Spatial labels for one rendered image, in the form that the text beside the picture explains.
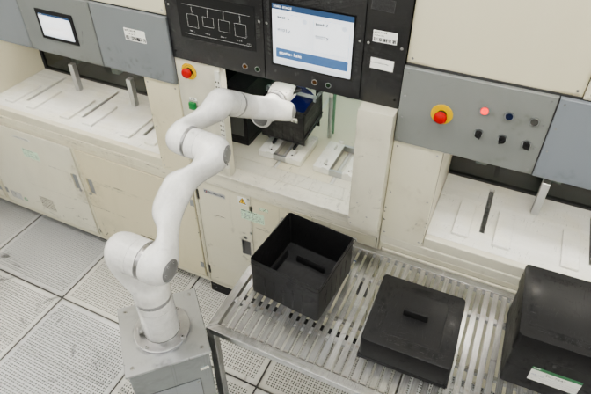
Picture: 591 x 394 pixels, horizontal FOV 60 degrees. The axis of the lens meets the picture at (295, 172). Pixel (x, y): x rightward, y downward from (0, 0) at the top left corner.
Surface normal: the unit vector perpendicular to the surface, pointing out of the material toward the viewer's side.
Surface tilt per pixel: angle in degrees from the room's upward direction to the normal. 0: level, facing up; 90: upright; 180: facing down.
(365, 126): 90
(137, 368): 0
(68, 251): 0
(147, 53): 90
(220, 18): 90
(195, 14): 90
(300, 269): 0
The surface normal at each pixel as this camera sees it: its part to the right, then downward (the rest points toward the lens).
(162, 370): 0.34, 0.59
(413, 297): 0.00, -0.77
